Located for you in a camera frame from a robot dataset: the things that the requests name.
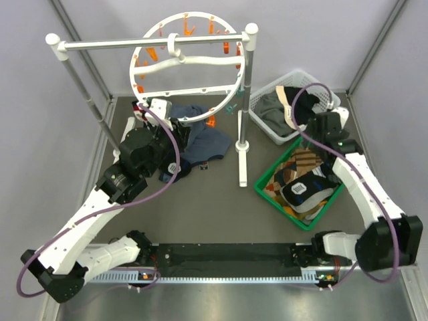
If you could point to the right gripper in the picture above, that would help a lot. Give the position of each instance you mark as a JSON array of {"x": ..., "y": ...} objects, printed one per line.
[{"x": 311, "y": 129}]

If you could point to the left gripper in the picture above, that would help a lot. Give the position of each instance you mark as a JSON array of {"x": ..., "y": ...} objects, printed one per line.
[{"x": 181, "y": 134}]

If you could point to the black grip sock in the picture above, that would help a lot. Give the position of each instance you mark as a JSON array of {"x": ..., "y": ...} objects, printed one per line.
[
  {"x": 169, "y": 167},
  {"x": 307, "y": 191}
]

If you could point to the santa sock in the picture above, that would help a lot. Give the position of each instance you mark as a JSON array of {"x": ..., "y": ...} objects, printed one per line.
[
  {"x": 146, "y": 123},
  {"x": 136, "y": 109}
]

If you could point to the white round clip hanger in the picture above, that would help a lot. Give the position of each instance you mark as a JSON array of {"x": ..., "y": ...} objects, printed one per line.
[{"x": 188, "y": 76}]

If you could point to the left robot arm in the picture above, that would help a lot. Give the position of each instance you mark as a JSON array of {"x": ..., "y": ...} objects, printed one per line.
[{"x": 63, "y": 265}]

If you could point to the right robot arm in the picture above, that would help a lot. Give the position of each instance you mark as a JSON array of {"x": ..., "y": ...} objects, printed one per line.
[{"x": 390, "y": 238}]

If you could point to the pile of socks in bin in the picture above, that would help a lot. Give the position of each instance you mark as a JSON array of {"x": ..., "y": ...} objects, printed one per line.
[{"x": 301, "y": 162}]

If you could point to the blue cloth on floor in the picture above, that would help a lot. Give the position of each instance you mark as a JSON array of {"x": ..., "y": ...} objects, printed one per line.
[{"x": 205, "y": 143}]

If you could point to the black cloth in basket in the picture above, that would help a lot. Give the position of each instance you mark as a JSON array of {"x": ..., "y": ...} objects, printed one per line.
[{"x": 304, "y": 105}]

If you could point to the orange clothespin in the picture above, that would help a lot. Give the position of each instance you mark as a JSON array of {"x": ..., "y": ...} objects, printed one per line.
[{"x": 211, "y": 121}]

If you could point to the small black tag on floor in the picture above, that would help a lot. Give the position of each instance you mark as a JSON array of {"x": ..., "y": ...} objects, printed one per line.
[{"x": 204, "y": 166}]

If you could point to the teal clothespin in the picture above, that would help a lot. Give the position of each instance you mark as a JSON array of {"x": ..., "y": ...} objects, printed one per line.
[{"x": 230, "y": 108}]

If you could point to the white plastic laundry basket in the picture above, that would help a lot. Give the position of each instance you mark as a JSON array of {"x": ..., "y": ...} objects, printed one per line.
[{"x": 296, "y": 78}]

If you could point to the grey cloth in basket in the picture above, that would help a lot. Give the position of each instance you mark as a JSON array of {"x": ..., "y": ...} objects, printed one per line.
[{"x": 271, "y": 111}]

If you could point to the green plastic bin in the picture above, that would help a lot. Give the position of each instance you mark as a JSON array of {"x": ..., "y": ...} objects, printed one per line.
[{"x": 265, "y": 177}]

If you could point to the white metal drying rack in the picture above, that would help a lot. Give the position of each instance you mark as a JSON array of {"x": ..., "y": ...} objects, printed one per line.
[{"x": 246, "y": 40}]

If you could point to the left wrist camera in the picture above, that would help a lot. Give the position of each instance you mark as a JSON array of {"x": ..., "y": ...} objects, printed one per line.
[{"x": 157, "y": 111}]

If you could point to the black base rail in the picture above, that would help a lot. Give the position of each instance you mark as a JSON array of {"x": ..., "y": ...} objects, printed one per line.
[{"x": 205, "y": 255}]

